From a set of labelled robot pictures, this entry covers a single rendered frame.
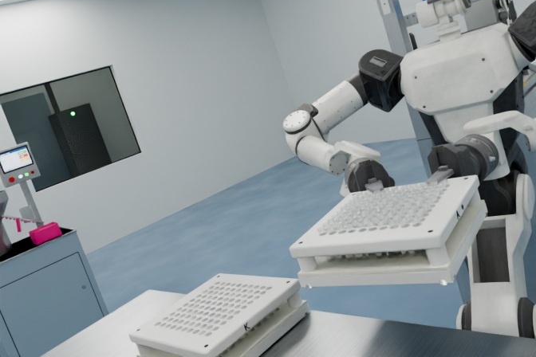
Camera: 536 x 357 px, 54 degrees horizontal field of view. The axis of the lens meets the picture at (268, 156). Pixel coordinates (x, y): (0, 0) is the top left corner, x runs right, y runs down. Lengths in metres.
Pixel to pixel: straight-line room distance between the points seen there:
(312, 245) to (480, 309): 0.65
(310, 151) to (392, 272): 0.61
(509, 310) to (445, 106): 0.50
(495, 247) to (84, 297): 2.77
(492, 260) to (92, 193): 5.50
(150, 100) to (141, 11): 1.12
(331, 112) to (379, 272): 0.72
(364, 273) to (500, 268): 0.69
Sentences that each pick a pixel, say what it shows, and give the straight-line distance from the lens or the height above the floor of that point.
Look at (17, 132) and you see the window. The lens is 6.44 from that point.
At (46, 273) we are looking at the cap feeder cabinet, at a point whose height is 0.58.
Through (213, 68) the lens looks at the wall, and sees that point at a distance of 7.37.
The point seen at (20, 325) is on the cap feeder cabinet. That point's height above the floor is 0.37.
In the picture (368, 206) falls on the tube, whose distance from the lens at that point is 0.90.
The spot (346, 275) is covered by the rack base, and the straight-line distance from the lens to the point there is 0.82.
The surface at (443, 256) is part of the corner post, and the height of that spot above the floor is 1.02.
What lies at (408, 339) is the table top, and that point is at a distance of 0.90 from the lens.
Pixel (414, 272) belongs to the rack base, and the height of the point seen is 1.00.
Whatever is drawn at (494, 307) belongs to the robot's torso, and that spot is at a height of 0.65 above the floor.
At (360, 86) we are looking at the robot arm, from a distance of 1.47.
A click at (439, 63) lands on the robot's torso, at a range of 1.36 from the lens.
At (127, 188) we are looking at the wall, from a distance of 6.64.
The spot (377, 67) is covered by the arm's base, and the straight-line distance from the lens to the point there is 1.47.
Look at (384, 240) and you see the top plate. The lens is 0.77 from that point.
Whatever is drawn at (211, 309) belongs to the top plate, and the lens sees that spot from 1.05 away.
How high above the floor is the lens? 1.33
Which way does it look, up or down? 9 degrees down
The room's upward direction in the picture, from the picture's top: 18 degrees counter-clockwise
